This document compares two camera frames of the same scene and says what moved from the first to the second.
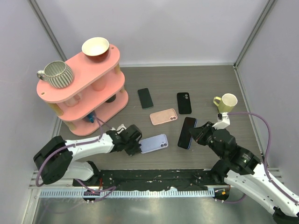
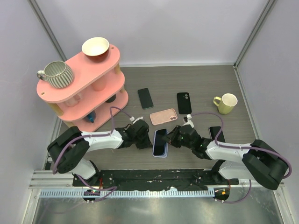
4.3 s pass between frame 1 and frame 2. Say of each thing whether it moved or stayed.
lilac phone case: moved
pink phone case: stayed
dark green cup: stayed
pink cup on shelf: stayed
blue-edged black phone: moved
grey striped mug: stayed
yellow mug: stayed
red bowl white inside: stayed
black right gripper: moved
